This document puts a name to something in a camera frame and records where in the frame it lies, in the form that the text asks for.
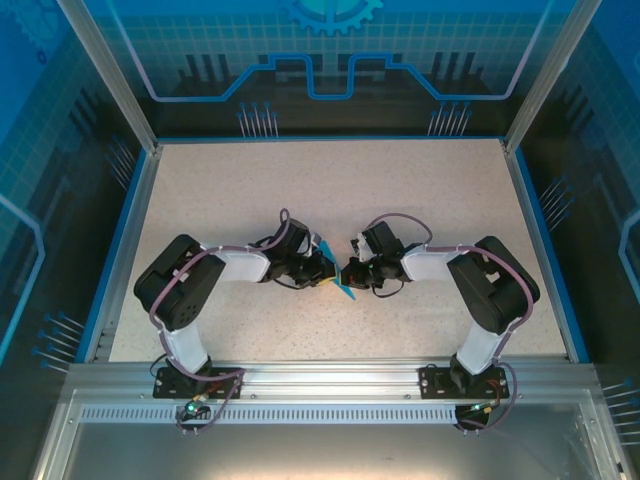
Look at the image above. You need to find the grey metal sheet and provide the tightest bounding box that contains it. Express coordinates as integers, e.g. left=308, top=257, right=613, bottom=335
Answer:
left=29, top=389, right=640, bottom=480

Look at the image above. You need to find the aluminium crossbeam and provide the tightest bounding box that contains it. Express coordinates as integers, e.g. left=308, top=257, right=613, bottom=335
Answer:
left=67, top=357, right=601, bottom=401

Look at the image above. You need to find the blue table edge strip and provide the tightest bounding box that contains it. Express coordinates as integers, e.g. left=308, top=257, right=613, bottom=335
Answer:
left=157, top=134, right=506, bottom=143

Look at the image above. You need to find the slotted aluminium strip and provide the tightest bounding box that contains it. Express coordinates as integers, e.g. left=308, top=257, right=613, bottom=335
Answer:
left=79, top=405, right=501, bottom=425

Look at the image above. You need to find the connector module with green light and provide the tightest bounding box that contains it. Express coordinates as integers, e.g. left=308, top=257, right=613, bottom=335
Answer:
left=182, top=394, right=211, bottom=421
left=457, top=399, right=504, bottom=426

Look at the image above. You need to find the printed panel with gear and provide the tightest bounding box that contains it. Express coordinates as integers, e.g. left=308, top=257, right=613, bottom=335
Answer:
left=94, top=0, right=566, bottom=139

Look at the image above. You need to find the blue printed side panel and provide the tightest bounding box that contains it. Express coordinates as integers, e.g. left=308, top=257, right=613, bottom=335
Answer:
left=0, top=0, right=151, bottom=480
left=519, top=0, right=640, bottom=451

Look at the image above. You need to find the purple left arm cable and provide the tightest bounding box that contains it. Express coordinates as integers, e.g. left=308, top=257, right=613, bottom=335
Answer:
left=149, top=208, right=292, bottom=374

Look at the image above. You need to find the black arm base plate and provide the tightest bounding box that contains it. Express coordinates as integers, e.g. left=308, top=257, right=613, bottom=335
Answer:
left=153, top=366, right=246, bottom=400
left=418, top=364, right=516, bottom=401

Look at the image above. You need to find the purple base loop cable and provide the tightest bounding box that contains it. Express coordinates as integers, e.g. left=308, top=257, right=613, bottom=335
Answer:
left=452, top=362, right=519, bottom=436
left=175, top=369, right=247, bottom=437

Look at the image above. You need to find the blue side rail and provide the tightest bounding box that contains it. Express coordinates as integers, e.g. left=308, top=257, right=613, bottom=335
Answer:
left=499, top=139, right=591, bottom=364

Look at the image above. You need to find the aluminium side rail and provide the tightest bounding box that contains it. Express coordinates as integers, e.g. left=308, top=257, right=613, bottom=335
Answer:
left=84, top=144, right=164, bottom=364

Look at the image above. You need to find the aluminium frame post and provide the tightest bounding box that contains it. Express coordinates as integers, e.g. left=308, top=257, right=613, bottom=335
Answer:
left=55, top=0, right=164, bottom=157
left=502, top=0, right=604, bottom=157

